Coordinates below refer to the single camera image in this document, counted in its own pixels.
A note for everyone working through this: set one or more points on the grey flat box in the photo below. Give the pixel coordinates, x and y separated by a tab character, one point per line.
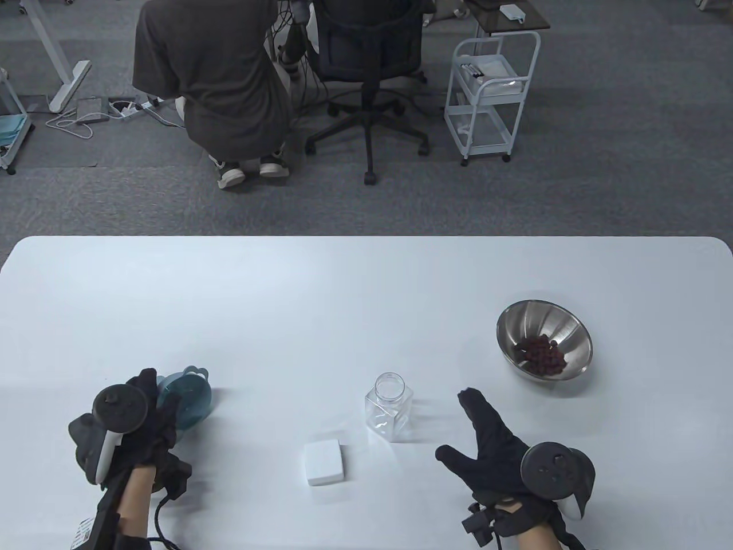
91	110

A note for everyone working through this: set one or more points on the white desk leg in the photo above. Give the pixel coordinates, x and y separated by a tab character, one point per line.
63	74

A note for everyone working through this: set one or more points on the steel bowl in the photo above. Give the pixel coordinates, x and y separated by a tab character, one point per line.
544	321

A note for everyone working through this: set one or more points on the person's left forearm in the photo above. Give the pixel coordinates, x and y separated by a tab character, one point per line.
137	504

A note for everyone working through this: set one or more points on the clear coffee jar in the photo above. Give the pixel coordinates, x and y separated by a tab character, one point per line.
389	412

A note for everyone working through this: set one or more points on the white power strip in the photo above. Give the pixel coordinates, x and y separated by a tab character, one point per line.
143	106

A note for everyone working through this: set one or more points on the black battery pack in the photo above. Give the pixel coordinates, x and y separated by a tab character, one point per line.
109	538

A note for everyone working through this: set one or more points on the person's left hand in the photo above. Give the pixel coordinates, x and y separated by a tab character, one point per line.
160	441

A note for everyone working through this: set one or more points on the dark wooden desk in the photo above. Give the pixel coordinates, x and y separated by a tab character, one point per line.
515	23

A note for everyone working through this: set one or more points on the black controller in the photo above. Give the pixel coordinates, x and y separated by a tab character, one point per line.
120	409
552	467

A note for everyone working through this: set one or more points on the white utility cart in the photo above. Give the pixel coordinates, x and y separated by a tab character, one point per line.
492	86

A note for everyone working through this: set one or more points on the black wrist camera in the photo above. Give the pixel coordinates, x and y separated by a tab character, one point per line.
481	524

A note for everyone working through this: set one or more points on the small white device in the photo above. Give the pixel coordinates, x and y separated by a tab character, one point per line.
511	11

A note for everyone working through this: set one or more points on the dark red beans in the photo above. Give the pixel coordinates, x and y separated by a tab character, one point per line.
541	355

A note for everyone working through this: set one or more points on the person's right hand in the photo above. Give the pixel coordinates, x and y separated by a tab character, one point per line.
492	458

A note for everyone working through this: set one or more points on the person's right forearm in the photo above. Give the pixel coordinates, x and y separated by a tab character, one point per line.
538	538

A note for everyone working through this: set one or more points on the white rolling rack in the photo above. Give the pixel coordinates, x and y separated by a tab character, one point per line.
11	129

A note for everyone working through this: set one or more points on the blue funnel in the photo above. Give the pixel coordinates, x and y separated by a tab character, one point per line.
194	401

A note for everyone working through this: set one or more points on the white jar lid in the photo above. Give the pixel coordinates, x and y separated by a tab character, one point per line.
324	463

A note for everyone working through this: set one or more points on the black office chair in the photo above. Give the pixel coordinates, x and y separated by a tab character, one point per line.
366	40

